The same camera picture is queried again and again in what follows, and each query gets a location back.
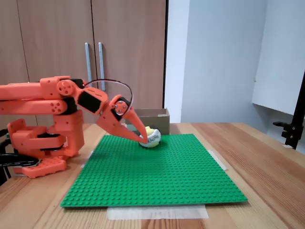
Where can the black clamp stand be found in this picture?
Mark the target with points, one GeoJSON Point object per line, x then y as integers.
{"type": "Point", "coordinates": [289, 133]}

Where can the white wall panel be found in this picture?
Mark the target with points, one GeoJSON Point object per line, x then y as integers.
{"type": "Point", "coordinates": [278, 59]}

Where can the brown wooden cabinet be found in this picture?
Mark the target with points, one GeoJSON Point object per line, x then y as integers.
{"type": "Point", "coordinates": [54, 35]}

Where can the green studded baseplate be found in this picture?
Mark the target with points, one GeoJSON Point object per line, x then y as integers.
{"type": "Point", "coordinates": [155, 171]}

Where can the translucent tape strip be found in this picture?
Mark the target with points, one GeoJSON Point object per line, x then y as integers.
{"type": "Point", "coordinates": [155, 213]}
{"type": "Point", "coordinates": [87, 158]}
{"type": "Point", "coordinates": [218, 159]}

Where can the brown cardboard box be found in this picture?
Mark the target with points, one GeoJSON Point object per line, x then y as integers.
{"type": "Point", "coordinates": [152, 124]}

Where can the white yellow black soft ball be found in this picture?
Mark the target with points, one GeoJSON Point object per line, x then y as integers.
{"type": "Point", "coordinates": [153, 140]}

